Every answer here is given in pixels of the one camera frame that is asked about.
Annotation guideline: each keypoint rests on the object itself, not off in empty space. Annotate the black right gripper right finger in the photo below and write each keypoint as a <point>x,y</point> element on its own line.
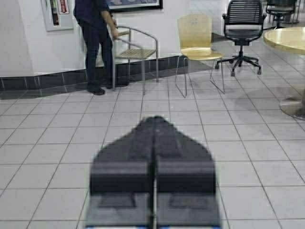
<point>186,181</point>

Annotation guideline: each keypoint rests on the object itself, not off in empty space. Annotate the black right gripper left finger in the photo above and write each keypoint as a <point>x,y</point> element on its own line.
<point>121,181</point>

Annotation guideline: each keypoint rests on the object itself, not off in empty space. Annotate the metal slatted armchair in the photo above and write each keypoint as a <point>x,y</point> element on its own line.
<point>134,52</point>

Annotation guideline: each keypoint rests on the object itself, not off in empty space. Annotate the person in dark clothes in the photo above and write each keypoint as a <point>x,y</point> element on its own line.
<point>98,29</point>

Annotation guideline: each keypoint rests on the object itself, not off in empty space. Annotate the black mesh office chair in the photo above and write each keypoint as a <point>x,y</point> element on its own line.
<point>243,24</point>

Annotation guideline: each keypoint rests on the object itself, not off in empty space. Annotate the black office chair far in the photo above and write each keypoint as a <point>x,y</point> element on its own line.
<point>279,9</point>

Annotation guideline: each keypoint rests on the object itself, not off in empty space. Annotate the wooden chair by wall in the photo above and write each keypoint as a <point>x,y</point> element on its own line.
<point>195,39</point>

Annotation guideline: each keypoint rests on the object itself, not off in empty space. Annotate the round wooden pedestal table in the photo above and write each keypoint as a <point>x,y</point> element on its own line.
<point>291,40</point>

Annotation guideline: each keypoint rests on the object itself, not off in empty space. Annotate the framed wall picture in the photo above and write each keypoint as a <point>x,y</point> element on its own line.
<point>134,5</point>

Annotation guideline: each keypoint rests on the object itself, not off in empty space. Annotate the fire extinguisher wall cabinet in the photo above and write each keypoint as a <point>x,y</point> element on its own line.
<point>57,14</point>

